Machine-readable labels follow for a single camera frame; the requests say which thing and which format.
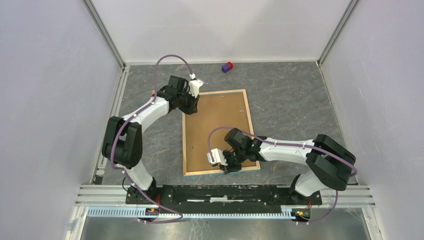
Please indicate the brown frame backing board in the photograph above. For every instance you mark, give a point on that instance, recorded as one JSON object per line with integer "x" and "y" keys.
{"x": 215, "y": 126}

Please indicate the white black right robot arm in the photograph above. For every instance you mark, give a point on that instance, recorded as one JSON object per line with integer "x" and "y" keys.
{"x": 330, "y": 164}

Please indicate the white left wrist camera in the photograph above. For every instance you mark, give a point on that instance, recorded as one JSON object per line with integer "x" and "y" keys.
{"x": 194, "y": 87}

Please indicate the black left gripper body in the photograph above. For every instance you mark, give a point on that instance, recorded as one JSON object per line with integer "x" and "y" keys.
{"x": 187, "y": 102}

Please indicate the red purple toy block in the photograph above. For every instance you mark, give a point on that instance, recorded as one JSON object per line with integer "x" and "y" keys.
{"x": 225, "y": 68}

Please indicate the blue wooden picture frame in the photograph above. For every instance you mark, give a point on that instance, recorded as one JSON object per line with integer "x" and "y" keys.
{"x": 198, "y": 172}

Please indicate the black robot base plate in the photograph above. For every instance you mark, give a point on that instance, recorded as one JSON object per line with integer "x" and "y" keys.
{"x": 229, "y": 199}

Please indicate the slotted cable duct rail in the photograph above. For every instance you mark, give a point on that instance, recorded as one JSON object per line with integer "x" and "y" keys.
{"x": 142, "y": 212}

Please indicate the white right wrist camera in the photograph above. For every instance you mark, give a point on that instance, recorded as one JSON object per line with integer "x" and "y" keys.
{"x": 216, "y": 157}

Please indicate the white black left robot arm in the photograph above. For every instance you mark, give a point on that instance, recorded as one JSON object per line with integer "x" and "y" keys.
{"x": 123, "y": 139}

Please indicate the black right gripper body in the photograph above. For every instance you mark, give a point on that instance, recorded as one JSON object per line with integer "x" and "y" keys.
{"x": 234, "y": 159}

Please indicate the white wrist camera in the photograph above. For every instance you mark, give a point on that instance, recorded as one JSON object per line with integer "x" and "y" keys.
{"x": 194, "y": 87}
{"x": 216, "y": 157}

